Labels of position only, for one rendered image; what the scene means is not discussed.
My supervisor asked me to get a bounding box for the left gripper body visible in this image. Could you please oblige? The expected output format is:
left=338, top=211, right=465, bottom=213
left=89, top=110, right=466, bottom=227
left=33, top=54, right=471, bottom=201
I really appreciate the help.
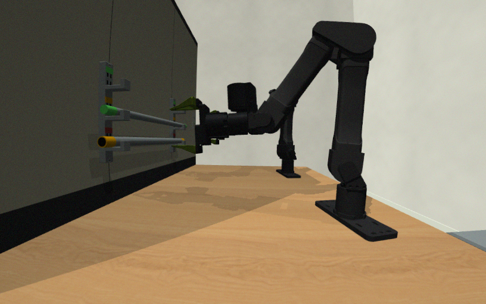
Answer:
left=195, top=98, right=229, bottom=154

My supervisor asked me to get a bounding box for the grey metal bar with yellow ends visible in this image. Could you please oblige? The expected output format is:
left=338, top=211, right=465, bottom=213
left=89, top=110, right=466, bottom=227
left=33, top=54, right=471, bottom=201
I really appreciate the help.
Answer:
left=97, top=137, right=184, bottom=148

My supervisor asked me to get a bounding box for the dark grey wall panel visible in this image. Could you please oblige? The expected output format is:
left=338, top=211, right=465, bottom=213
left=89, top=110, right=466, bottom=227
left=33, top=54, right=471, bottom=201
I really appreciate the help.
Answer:
left=0, top=0, right=198, bottom=254

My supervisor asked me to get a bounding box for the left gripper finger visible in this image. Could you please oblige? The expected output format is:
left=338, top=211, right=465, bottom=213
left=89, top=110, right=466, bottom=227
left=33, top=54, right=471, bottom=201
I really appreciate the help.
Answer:
left=172, top=145, right=196, bottom=154
left=170, top=97, right=199, bottom=111

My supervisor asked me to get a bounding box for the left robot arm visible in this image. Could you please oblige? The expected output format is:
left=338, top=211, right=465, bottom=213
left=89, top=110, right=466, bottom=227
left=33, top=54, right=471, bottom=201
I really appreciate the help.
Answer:
left=224, top=21, right=398, bottom=242

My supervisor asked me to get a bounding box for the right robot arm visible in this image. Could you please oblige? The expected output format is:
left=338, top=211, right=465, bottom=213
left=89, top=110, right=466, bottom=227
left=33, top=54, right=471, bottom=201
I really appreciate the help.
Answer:
left=248, top=108, right=301, bottom=178

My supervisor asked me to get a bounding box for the grey metal bar with green end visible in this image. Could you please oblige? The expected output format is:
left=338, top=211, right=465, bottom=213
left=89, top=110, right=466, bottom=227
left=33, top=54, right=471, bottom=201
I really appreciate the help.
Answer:
left=100, top=104, right=182, bottom=128

